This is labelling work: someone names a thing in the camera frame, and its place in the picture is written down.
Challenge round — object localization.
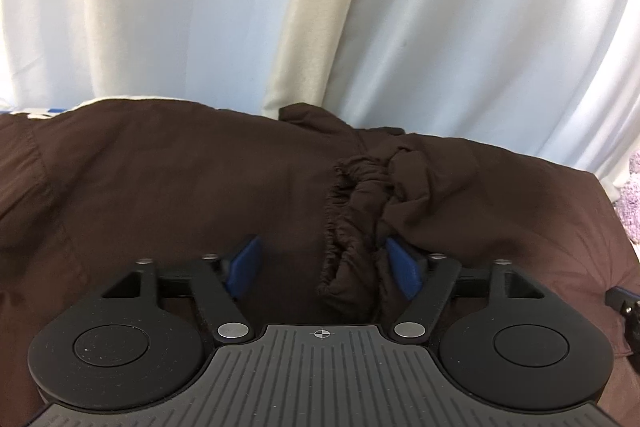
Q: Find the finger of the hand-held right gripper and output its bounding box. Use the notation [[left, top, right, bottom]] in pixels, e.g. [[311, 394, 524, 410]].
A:
[[604, 286, 640, 354]]

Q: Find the purple teddy bear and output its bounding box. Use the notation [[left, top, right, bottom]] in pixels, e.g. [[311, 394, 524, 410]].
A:
[[611, 151, 640, 244]]

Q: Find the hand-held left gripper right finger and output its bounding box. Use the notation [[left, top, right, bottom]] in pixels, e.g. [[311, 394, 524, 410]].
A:
[[384, 237, 545, 347]]

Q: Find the pale blue sheer curtain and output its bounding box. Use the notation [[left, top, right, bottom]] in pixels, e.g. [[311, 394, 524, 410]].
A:
[[0, 0, 640, 188]]

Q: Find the blue floral bedsheet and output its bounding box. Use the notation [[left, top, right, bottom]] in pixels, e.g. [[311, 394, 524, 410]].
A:
[[0, 105, 77, 120]]

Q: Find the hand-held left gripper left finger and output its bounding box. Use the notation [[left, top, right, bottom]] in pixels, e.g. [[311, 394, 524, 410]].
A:
[[101, 234, 264, 347]]

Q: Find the cream curtain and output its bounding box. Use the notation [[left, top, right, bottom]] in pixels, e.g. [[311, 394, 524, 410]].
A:
[[262, 0, 383, 120]]

